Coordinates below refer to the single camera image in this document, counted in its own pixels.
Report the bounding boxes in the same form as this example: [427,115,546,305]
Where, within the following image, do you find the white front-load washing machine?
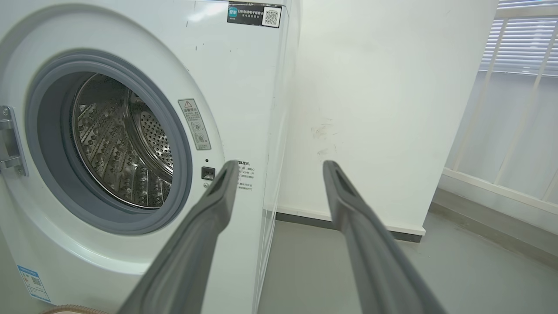
[0,0,302,314]

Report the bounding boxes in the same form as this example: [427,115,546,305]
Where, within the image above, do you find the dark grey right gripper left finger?
[117,160,240,314]

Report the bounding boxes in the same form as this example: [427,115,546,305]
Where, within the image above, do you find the grey rubber door gasket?
[24,49,194,236]

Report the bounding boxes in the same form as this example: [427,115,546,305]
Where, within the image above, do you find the white window blinds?
[478,0,558,77]

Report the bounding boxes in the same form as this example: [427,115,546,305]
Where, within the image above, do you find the white window railing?
[437,0,558,215]

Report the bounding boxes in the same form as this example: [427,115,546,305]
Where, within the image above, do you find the cream perforated laundry basket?
[41,304,115,314]

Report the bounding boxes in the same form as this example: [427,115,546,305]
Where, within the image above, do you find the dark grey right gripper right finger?
[323,160,448,314]

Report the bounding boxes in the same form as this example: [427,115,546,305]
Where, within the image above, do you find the stainless steel washing machine drum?
[71,73,174,209]

